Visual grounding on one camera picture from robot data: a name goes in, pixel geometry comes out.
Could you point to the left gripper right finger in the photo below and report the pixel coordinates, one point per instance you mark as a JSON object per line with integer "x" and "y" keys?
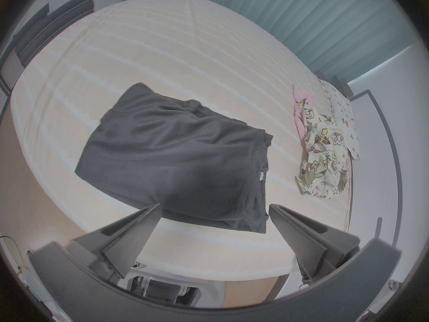
{"x": 308, "y": 236}

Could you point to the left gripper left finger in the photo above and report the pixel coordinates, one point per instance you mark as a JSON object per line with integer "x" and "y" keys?
{"x": 130, "y": 236}

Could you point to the black T-shirt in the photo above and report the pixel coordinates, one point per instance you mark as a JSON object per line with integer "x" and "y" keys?
{"x": 167, "y": 153}

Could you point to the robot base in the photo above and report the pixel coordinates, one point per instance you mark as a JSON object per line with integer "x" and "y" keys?
{"x": 204, "y": 287}

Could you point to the white printed pyjama top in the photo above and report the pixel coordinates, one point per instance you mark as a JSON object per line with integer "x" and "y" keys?
{"x": 321, "y": 159}

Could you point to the white printed pillow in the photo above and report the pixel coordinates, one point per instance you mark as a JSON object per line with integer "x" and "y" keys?
{"x": 345, "y": 119}

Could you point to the pink garment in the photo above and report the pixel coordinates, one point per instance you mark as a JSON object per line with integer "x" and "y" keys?
{"x": 300, "y": 112}

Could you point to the grey bedside table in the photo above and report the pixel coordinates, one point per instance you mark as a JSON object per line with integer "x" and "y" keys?
{"x": 340, "y": 84}

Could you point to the black chest of drawers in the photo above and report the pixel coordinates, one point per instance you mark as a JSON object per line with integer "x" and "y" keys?
{"x": 53, "y": 25}

